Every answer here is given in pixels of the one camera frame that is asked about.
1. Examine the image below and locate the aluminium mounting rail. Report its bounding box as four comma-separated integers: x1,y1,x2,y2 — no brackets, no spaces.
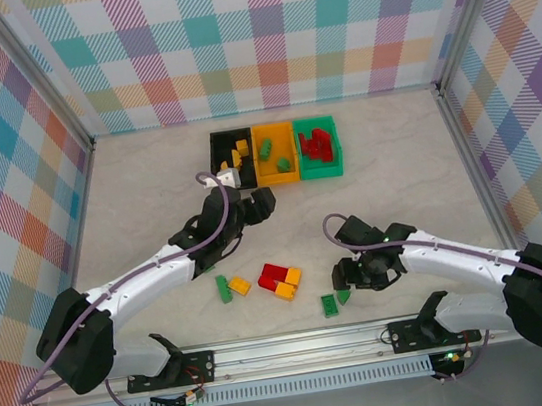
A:
25,294,542,406

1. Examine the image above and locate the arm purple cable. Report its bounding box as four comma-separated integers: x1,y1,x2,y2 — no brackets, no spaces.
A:
321,183,542,398
0,168,260,406

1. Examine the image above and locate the aluminium side rail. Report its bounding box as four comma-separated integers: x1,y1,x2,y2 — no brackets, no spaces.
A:
29,139,127,369
434,78,537,306

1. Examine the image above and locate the black plastic bin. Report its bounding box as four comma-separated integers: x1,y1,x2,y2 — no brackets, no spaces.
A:
205,125,261,196

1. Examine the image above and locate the aluminium frame post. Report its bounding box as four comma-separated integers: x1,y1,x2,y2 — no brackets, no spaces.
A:
423,0,533,95
0,0,96,161

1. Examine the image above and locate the green plastic bin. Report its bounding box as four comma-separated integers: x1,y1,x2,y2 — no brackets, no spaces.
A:
291,112,348,182

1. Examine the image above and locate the yellow plastic bin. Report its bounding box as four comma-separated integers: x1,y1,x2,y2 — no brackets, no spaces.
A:
248,119,303,190

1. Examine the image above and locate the slotted white cable duct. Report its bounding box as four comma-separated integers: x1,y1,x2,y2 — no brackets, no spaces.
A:
66,354,436,406

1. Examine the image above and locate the yellow power connector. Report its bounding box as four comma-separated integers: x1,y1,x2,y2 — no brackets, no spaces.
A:
184,387,208,406
443,349,469,367

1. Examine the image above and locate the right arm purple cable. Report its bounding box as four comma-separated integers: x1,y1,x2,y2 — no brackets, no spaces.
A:
321,183,542,398

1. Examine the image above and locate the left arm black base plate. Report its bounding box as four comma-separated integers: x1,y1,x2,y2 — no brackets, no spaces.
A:
124,347,219,396

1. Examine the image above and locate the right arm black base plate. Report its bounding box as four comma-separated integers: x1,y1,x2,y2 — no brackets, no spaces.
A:
387,308,482,355

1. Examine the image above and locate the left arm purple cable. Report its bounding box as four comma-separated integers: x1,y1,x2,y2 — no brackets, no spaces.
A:
0,168,260,406

